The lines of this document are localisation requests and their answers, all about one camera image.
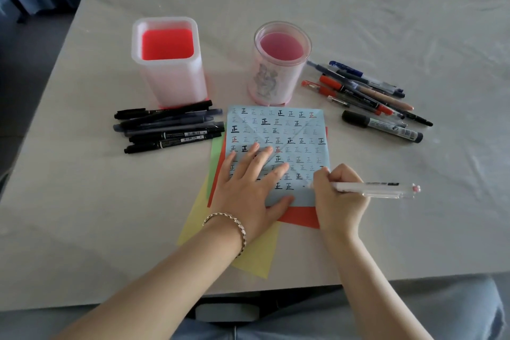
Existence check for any person's left hand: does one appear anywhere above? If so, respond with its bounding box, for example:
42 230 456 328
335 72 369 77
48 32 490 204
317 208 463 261
203 142 295 247

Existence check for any black marker pen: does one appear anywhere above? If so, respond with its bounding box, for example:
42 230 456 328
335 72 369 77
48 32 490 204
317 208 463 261
114 107 160 121

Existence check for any black marker with barcode label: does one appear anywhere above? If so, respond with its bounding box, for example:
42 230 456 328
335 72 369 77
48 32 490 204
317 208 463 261
129 125 226 145

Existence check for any pile of assorted pens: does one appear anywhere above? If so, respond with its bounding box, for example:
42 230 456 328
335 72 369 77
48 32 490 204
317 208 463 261
301 59 434 143

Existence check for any thick black grey marker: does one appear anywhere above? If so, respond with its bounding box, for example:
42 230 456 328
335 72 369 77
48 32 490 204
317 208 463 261
342 109 424 144

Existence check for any white pen with black label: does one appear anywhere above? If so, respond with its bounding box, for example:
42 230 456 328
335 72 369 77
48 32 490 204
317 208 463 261
307 181 422 199

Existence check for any yellow paper sheet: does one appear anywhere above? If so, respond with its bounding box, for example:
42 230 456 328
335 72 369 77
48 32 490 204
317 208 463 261
176 176 282 280

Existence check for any person's right hand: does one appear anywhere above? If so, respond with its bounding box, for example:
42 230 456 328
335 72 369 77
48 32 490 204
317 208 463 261
312 163 371 239

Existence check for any square white red pen holder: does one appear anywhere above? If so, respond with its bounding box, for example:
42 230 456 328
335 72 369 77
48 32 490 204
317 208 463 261
131 16 209 109

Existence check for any red paper sheet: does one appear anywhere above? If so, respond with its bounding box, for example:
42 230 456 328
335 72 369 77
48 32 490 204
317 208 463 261
207 126 329 230

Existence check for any round pink pen holder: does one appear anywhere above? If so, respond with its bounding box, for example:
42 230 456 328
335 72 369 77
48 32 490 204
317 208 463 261
246 21 313 107

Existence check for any silver link bracelet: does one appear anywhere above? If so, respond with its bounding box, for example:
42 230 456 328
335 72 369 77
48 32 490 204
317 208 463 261
202 212 248 259

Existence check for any blue paper with writing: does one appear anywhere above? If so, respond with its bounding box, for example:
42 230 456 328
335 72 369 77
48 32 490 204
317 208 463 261
225 104 332 208

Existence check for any person's left forearm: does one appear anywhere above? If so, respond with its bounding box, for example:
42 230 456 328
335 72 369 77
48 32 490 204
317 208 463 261
55 224 246 340

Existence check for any person's right forearm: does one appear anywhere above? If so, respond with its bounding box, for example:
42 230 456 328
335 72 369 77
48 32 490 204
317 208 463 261
320 232 435 340

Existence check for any long grey pen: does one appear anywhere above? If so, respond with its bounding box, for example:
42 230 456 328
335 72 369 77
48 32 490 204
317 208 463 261
123 121 225 137

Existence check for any black brush pen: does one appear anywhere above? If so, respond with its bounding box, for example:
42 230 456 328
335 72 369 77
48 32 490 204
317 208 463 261
119 99 213 129

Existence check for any green paper sheet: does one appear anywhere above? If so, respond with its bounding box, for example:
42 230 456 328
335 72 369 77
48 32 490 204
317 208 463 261
205 134 227 201

